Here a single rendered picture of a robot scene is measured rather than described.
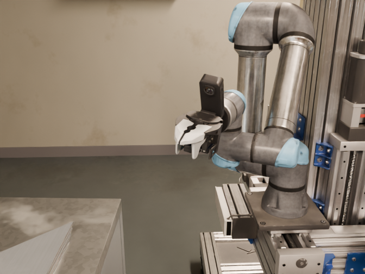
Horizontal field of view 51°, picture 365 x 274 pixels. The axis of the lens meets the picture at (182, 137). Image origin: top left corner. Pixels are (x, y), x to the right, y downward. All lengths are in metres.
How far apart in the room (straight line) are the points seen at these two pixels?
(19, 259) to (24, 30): 3.43
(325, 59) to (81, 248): 0.95
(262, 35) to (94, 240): 0.75
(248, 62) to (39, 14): 3.30
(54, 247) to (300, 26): 0.88
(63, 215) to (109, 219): 0.15
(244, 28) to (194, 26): 2.96
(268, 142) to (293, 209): 0.38
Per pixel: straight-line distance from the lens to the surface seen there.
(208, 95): 0.81
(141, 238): 2.99
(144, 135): 4.35
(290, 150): 0.95
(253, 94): 1.20
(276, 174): 1.25
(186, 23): 4.10
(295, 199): 1.28
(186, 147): 0.81
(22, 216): 1.34
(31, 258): 1.10
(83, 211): 1.30
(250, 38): 1.16
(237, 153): 0.98
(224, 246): 2.56
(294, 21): 1.13
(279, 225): 1.25
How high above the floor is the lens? 1.70
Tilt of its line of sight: 20 degrees down
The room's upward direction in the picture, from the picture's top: straight up
